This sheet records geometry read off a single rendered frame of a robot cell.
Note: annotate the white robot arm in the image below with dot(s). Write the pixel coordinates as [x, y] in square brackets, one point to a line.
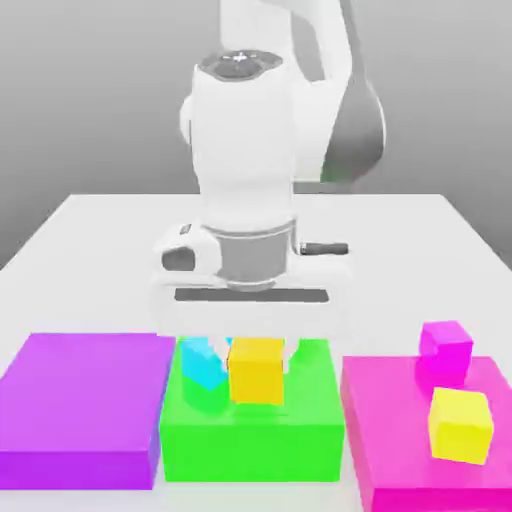
[244, 152]

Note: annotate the small magenta cube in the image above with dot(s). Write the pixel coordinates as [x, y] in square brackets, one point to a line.
[446, 348]

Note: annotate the large green box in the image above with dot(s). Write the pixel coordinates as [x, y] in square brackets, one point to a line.
[252, 444]

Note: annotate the large purple box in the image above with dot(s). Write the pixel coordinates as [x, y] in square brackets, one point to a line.
[80, 400]

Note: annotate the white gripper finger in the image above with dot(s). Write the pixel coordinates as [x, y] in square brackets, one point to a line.
[290, 354]
[219, 347]

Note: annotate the small yellow cube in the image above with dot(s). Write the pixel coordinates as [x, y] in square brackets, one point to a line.
[460, 426]

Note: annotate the small orange-yellow cube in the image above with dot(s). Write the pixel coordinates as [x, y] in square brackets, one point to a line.
[256, 372]

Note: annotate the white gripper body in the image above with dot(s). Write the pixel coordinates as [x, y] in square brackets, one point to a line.
[248, 316]

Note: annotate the small cyan cube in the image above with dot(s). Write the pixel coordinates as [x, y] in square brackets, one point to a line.
[202, 366]

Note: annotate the large pink box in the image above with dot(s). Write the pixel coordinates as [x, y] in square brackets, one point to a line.
[392, 432]

